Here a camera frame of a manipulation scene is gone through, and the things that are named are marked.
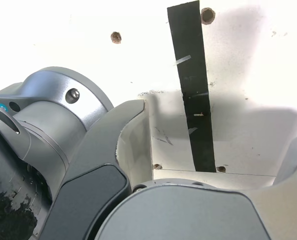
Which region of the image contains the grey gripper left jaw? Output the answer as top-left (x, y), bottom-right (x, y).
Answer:
top-left (37, 99), bottom-right (154, 240)

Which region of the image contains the black tape strip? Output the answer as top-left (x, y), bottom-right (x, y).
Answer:
top-left (166, 0), bottom-right (217, 173)

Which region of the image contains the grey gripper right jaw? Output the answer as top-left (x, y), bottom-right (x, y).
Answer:
top-left (94, 130), bottom-right (297, 240)

